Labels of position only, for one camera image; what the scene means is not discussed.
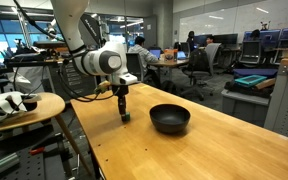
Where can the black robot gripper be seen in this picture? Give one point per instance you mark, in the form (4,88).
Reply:
(121,91)

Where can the small green block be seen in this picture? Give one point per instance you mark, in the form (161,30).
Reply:
(126,117)

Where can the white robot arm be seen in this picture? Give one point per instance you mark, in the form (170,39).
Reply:
(109,60)

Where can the black bowl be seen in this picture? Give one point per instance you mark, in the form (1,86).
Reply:
(169,118)

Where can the grey office chair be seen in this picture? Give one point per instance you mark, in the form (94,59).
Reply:
(134,65)

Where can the seated person in white shirt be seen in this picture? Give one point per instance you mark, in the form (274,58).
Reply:
(146,57)

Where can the wooden office desk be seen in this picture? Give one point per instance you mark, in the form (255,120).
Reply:
(169,64)

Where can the open laptop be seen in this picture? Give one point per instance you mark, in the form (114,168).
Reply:
(156,53)

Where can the grey drawer cabinet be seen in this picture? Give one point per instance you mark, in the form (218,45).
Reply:
(60,74)

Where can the orange box on desk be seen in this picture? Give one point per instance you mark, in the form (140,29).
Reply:
(170,54)

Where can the round wooden side table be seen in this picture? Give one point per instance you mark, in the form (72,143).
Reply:
(50,106)

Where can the black photo softbox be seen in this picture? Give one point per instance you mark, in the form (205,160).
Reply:
(90,31)

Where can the black office chair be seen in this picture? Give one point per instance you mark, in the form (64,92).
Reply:
(200,69)

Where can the white and black cloth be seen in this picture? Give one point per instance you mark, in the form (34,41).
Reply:
(12,103)

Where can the teal tray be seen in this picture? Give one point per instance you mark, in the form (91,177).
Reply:
(251,80)

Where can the grey storage bin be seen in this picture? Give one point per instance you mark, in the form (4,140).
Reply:
(252,109)

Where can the aluminium extrusion bar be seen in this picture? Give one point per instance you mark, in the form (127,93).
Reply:
(8,162)

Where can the orange handled tool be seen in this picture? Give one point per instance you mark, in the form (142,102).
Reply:
(37,151)

